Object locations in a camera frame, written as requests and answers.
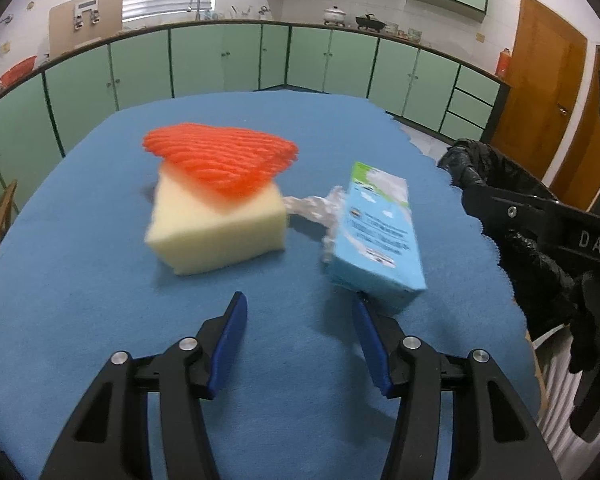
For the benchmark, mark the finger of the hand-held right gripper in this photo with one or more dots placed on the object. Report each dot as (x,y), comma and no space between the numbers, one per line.
(510,212)

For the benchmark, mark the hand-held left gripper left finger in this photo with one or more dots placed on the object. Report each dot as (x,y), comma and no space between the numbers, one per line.
(227,345)

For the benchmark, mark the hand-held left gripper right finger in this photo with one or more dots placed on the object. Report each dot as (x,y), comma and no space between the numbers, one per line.
(372,355)

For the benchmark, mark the light blue milk carton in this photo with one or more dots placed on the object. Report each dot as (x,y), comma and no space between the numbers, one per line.
(375,230)

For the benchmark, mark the yellow sponge block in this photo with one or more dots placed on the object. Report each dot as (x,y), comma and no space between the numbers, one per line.
(215,232)

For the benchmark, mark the blue tablecloth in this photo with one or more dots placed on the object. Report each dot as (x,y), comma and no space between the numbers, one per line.
(105,300)

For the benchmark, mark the wooden door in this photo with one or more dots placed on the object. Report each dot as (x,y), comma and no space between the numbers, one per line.
(540,85)

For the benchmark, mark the clear plastic wrap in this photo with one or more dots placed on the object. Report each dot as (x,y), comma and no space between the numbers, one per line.
(310,207)

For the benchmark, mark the red foam net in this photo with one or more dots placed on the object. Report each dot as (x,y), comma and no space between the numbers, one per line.
(220,155)

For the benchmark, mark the glass jars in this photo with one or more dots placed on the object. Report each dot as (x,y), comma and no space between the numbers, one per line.
(405,32)

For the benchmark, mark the black wok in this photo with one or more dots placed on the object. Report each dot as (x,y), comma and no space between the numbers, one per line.
(370,22)

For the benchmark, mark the white cooking pot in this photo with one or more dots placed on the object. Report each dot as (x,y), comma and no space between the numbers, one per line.
(335,16)

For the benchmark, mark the green lower kitchen cabinets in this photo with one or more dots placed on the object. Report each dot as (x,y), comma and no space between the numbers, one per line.
(200,60)

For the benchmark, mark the metal kettle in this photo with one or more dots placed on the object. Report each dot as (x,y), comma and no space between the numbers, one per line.
(265,12)

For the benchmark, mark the cardboard board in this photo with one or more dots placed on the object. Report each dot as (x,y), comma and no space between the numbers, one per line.
(85,37)

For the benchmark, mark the metal faucet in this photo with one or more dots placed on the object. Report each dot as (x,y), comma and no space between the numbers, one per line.
(195,2)

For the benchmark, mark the red plastic basin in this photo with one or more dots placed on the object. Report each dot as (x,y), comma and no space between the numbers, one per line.
(17,71)

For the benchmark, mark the wooden door frame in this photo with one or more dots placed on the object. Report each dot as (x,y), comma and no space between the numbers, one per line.
(595,150)

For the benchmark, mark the white bracket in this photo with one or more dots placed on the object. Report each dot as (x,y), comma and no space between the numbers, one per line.
(86,10)

